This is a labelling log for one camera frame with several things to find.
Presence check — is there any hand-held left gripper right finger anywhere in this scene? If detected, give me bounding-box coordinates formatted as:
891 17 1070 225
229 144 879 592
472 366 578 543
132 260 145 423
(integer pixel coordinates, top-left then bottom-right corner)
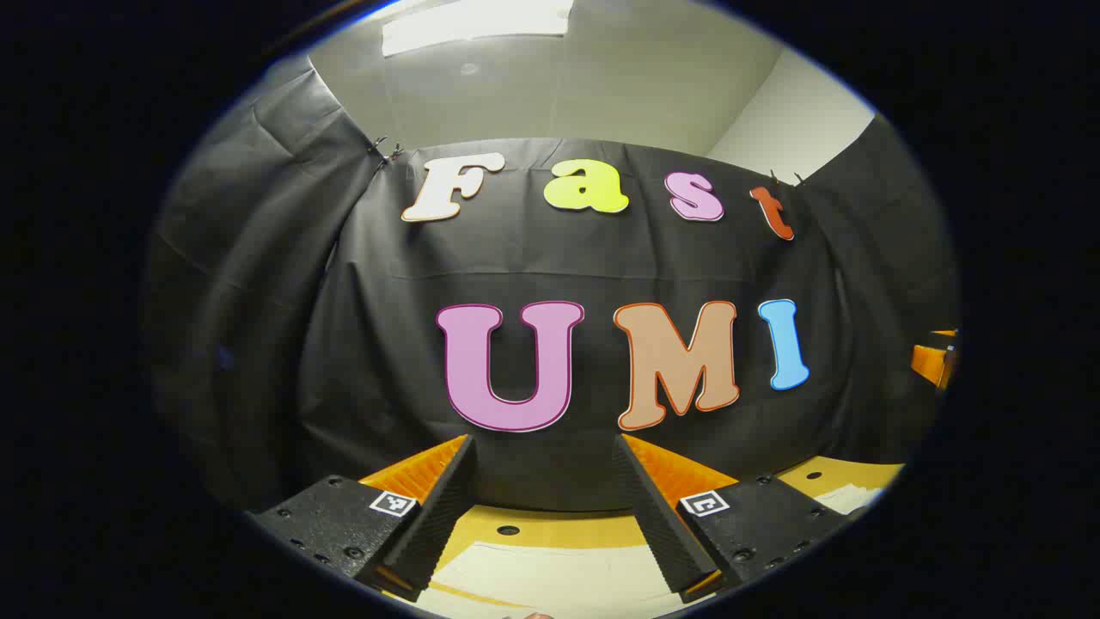
614 433 855 604

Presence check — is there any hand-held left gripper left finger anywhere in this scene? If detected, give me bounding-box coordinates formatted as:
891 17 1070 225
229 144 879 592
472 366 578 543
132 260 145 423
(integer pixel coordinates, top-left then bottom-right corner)
247 434 478 603

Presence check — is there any black backdrop cloth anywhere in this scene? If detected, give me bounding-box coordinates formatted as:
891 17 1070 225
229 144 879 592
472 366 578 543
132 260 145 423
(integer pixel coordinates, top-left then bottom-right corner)
146 52 959 517

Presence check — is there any ceiling light panel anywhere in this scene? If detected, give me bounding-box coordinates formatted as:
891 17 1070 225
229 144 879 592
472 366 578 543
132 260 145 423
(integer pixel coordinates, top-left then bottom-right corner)
381 0 575 58

